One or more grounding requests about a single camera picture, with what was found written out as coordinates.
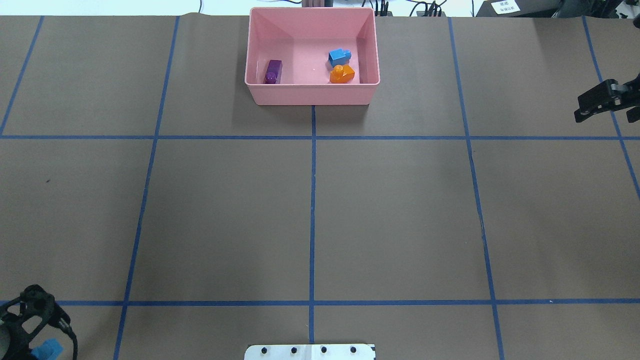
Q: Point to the small blue block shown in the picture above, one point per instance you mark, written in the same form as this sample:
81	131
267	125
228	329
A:
339	57

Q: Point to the long blue studded block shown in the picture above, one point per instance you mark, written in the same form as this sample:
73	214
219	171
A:
50	349

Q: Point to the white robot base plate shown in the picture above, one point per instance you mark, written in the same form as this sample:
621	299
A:
331	351

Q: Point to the orange block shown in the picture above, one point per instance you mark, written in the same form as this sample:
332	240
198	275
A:
341	74

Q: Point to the pink plastic box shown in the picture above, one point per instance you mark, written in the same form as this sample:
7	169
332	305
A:
301	37

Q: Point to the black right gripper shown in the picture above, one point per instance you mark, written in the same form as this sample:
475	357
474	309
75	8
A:
607	96

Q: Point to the black box with label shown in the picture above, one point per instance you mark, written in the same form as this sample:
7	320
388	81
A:
518	8

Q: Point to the purple block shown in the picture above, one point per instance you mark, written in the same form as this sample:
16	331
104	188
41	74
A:
273	72

